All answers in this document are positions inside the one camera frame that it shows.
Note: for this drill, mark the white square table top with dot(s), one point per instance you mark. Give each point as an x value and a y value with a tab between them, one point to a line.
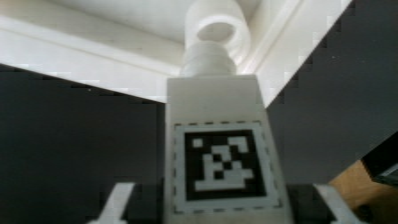
108	42

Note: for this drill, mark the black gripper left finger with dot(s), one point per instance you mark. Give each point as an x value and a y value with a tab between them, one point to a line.
129	206

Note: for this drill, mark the white table leg with tag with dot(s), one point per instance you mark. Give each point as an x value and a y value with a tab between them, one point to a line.
224	185

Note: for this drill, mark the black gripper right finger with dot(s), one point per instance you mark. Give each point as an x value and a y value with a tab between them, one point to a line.
318	205

